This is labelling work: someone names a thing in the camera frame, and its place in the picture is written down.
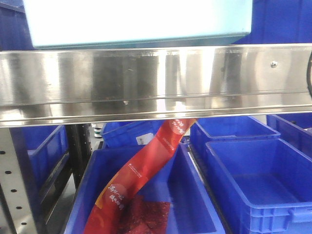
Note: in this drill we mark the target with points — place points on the light cyan plastic bin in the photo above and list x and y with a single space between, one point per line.
91 24

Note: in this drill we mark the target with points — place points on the blue bin rear tilted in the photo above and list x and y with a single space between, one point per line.
131 133

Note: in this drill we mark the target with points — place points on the blue bin behind right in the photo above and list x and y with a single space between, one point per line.
236 128

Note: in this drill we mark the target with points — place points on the red printed packaging strip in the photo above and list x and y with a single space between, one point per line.
133 175

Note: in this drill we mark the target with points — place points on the blue bin far left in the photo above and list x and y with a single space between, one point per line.
39 149

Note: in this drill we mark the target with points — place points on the large blue bin right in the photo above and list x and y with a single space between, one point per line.
262 186

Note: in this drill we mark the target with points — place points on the blue bin far right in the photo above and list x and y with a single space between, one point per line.
296 129

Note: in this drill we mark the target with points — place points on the perforated steel upright post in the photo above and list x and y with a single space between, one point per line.
14 170

